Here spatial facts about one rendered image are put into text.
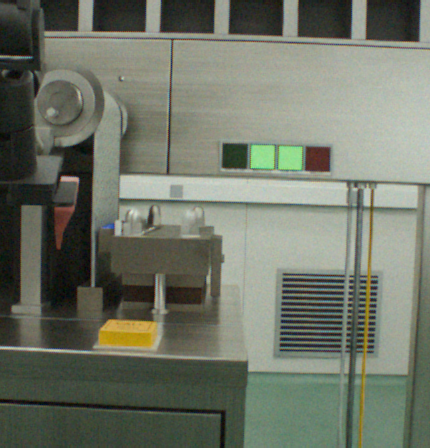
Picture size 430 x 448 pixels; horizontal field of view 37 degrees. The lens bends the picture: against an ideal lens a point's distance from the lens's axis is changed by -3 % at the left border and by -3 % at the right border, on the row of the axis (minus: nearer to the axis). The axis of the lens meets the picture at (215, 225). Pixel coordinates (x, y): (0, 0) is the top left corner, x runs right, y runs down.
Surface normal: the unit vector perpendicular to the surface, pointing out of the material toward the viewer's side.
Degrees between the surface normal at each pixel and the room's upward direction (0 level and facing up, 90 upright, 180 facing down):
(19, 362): 90
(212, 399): 90
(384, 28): 90
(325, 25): 90
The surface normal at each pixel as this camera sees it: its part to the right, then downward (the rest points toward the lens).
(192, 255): -0.02, 0.05
